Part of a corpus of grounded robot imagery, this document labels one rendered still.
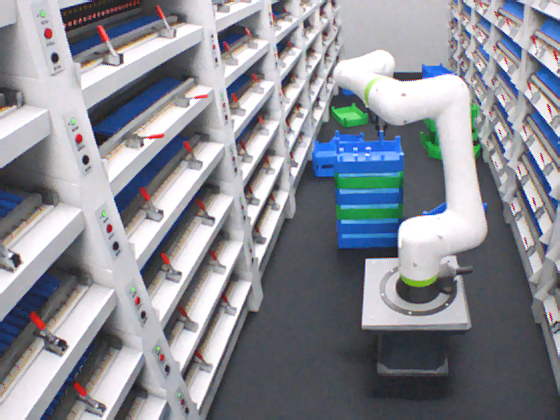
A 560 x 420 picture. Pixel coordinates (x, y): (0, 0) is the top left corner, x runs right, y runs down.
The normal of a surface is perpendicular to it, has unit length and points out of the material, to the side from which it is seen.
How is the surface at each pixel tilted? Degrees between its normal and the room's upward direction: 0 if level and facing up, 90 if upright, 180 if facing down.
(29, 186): 90
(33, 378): 15
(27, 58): 90
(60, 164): 90
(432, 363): 90
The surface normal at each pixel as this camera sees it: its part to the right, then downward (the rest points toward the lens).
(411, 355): -0.18, 0.53
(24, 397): 0.14, -0.81
